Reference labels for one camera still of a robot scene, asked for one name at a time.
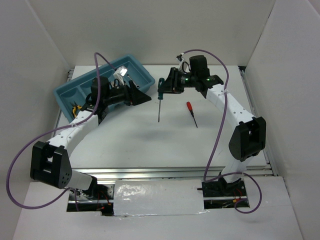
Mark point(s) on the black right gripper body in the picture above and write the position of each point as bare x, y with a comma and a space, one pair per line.
183, 80

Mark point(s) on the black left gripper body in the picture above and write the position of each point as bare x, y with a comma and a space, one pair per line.
121, 95

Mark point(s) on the green handled screwdriver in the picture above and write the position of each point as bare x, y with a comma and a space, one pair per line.
159, 100

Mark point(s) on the yellow black needle-nose pliers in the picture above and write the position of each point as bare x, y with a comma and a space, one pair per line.
75, 107

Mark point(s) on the small silver ratchet wrench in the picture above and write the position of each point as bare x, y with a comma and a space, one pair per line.
136, 85

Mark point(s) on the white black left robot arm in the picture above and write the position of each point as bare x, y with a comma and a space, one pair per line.
50, 161

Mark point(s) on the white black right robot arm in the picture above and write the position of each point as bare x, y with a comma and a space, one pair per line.
248, 137

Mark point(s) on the teal compartment tray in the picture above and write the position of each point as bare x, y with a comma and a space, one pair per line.
76, 90

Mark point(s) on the white front cover board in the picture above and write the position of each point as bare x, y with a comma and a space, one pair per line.
158, 198

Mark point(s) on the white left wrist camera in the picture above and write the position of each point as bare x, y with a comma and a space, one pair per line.
120, 73

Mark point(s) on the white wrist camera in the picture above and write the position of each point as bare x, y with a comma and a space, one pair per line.
120, 73
181, 61

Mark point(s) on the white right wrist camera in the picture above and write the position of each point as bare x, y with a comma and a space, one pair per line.
181, 61

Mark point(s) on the red handled screwdriver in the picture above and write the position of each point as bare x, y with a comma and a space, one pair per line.
190, 108

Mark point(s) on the aluminium table frame rail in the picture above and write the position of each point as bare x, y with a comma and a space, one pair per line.
130, 142

